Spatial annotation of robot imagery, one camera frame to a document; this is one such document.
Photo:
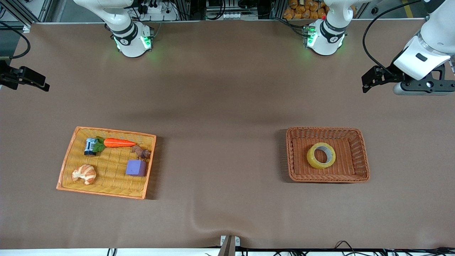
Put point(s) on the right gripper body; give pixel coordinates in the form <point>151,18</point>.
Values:
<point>7,75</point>

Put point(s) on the brown table cover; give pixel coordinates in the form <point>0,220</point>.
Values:
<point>227,106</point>

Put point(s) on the aluminium frame profile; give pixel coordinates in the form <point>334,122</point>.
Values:
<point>44,10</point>

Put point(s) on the white power strip with plugs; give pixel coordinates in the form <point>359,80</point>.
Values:
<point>160,15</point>

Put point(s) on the small blue can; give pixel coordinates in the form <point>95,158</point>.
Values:
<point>90,146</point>

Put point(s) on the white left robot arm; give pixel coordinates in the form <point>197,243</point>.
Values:
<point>327,42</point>

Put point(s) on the small brown toy figure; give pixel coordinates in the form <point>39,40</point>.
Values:
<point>142,153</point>

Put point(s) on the pile of orange pastries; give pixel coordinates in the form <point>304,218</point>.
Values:
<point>302,12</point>

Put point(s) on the small white power strip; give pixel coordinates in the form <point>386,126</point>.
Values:
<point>233,16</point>

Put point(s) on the toy croissant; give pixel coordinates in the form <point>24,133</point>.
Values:
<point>84,173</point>

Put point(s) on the grey metal post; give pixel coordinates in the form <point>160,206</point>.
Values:
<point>227,249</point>

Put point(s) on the yellow tape roll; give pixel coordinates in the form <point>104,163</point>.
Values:
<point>312,161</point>

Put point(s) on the purple block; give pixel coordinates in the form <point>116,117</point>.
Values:
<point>136,168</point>

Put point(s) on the white edge bracket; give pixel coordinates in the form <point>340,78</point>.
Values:
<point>237,241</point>

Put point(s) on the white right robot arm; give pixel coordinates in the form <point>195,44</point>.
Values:
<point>131,42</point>

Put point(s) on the orange toy carrot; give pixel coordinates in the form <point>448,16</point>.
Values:
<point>119,143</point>

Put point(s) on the brown wicker basket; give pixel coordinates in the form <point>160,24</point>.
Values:
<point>350,167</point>

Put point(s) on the yellow wicker tray orange rim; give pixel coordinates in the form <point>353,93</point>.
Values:
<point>106,186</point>

